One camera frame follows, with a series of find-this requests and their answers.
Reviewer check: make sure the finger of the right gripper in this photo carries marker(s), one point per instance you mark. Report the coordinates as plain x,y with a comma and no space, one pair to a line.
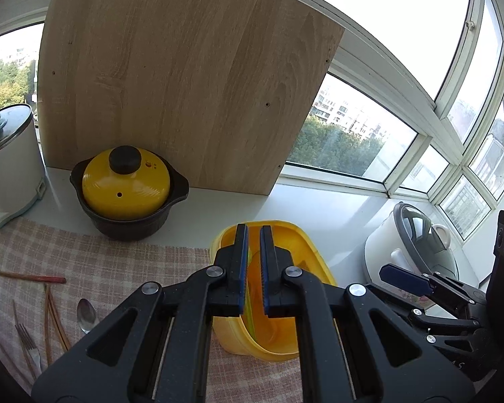
428,322
407,281

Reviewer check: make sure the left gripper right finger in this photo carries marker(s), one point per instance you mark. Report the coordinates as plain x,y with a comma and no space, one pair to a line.
351,346

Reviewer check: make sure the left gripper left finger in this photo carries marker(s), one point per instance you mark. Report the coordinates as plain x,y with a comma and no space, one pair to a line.
154,347

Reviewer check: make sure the steel spoon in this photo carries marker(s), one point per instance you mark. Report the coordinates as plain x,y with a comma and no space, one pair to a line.
87,318

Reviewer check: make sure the wooden chopstick three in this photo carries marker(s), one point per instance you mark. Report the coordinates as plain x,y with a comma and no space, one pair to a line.
65,342

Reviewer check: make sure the green plastic utensil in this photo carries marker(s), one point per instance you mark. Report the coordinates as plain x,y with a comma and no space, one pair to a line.
248,311

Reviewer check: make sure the steel fork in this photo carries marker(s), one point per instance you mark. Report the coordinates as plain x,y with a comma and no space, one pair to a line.
28,343

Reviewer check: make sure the red chopstick horizontal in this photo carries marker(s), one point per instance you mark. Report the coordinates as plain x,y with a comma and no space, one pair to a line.
34,278

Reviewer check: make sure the wooden chopstick two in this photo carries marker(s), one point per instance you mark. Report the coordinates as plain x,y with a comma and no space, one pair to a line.
46,323

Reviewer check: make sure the long curved wooden chopstick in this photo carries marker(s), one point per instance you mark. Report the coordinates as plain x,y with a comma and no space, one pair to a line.
14,366

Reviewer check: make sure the white floral rice cooker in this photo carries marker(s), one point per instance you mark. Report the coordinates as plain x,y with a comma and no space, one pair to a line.
408,238

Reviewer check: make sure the yellow plastic utensil container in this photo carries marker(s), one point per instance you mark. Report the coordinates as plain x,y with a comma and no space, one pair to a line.
276,338

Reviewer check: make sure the pink plaid cloth mat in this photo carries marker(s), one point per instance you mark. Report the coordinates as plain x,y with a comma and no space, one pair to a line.
96,268

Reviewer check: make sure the black pot yellow lid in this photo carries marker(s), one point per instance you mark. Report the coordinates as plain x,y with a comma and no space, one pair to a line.
127,191

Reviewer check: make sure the wooden board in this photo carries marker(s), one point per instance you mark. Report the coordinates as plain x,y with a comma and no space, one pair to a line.
219,88

